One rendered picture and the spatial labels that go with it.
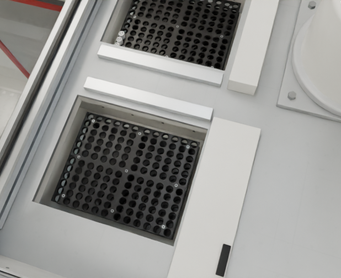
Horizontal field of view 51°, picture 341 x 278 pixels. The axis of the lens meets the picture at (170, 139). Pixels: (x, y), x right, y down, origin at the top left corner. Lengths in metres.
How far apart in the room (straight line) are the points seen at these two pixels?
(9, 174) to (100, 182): 0.15
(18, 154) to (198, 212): 0.30
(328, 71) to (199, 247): 0.33
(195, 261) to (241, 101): 0.28
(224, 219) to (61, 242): 0.26
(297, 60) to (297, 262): 0.33
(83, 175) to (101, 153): 0.05
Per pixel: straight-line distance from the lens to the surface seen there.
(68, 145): 0.76
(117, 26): 0.87
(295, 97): 0.64
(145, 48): 0.78
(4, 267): 0.54
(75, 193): 0.66
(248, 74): 0.62
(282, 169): 0.61
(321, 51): 0.59
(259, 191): 0.59
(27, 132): 0.62
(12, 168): 0.61
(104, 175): 0.66
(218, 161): 0.58
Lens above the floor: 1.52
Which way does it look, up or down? 71 degrees down
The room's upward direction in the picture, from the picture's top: 10 degrees counter-clockwise
